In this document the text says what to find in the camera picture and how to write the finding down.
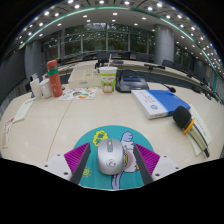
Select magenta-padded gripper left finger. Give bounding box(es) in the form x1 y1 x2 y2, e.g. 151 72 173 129
42 142 92 186

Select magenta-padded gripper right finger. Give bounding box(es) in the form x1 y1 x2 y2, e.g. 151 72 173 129
132 143 183 187

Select silver computer mouse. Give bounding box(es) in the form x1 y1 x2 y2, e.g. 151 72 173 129
96 138 126 176

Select round teal cartoon mouse pad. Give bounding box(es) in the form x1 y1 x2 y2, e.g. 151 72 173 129
72 125 155 191

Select blue and white book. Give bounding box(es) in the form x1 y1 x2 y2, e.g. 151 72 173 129
130 89 192 120

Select white printed booklet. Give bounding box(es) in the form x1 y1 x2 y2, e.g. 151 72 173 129
188 103 213 157

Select colourful sticker sheet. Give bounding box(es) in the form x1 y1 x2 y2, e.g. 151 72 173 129
58 87 98 101

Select white paper sheet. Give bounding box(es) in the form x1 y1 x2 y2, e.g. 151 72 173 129
12 97 36 124

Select dark conference microphone console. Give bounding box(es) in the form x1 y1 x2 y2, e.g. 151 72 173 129
115 69 177 94

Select white cardboard box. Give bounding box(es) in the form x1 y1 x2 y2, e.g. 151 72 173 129
67 67 103 90

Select red drink bottle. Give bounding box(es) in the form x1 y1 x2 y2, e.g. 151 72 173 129
46 59 64 99

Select white paper cup green print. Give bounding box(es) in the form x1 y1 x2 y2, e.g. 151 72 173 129
98 65 119 95

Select dark office chairs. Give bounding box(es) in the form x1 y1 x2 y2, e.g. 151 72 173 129
59 49 221 101

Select ceiling lights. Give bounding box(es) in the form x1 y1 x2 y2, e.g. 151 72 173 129
18 0 224 71

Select black handheld microphone orange ring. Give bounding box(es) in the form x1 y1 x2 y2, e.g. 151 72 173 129
172 105 211 159

